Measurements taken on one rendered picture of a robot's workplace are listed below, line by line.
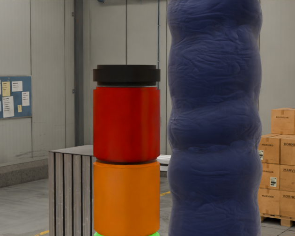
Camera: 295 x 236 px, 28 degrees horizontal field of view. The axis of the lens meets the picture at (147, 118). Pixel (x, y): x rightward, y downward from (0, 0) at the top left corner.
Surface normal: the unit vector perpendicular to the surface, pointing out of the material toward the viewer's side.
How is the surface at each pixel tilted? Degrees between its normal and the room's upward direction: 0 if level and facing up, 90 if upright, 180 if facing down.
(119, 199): 90
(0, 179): 90
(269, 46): 90
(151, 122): 90
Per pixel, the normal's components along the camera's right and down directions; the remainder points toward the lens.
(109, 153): -0.43, 0.07
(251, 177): 0.63, 0.22
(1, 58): 0.84, 0.04
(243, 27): 0.48, -0.15
